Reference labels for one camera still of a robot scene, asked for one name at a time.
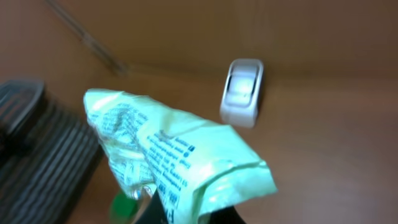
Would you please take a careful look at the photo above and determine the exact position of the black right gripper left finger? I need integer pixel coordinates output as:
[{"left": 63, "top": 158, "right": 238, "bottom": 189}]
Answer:
[{"left": 134, "top": 191, "right": 169, "bottom": 224}]

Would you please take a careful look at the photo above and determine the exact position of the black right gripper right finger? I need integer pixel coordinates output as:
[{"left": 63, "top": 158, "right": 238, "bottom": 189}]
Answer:
[{"left": 204, "top": 206, "right": 246, "bottom": 224}]

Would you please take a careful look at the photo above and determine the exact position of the green lid white jar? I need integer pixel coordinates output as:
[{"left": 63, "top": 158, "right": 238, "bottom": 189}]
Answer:
[{"left": 109, "top": 190, "right": 139, "bottom": 224}]

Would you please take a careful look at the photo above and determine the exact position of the teal snack packet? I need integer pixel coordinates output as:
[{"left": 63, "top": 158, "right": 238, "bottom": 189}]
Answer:
[{"left": 83, "top": 89, "right": 277, "bottom": 223}]

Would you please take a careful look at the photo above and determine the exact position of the white barcode scanner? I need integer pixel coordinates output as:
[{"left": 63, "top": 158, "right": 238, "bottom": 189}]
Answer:
[{"left": 220, "top": 58, "right": 264, "bottom": 128}]

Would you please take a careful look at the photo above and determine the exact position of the grey plastic mesh basket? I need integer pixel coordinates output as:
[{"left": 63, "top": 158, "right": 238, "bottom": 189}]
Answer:
[{"left": 1, "top": 80, "right": 103, "bottom": 224}]

